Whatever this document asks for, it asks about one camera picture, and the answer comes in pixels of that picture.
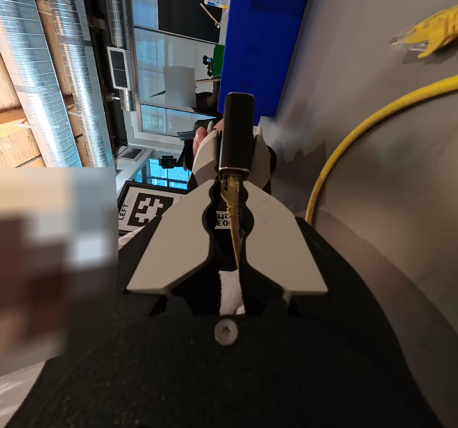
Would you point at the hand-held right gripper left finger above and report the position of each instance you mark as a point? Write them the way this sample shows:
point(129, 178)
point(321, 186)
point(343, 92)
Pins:
point(175, 241)

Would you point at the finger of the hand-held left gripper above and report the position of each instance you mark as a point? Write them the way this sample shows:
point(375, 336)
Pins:
point(207, 159)
point(262, 159)

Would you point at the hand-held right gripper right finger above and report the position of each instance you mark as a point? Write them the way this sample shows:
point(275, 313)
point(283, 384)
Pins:
point(282, 249)

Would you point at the black ethernet adapter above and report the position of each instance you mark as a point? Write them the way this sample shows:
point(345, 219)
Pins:
point(236, 130)

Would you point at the blue plastic bin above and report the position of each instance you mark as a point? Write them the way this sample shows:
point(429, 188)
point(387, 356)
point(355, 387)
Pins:
point(264, 41)

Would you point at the person's left hand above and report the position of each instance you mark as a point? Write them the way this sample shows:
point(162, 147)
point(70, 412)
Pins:
point(202, 136)

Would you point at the black framed white sign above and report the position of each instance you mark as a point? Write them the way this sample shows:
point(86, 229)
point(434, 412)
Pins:
point(150, 209)

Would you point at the large glass window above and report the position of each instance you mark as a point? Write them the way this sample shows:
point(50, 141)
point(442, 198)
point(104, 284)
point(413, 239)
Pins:
point(150, 59)

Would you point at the white vent grille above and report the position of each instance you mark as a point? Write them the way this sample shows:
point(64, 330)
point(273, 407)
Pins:
point(120, 68)

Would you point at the silver ventilation duct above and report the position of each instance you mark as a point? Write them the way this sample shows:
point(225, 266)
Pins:
point(118, 5)
point(35, 77)
point(82, 77)

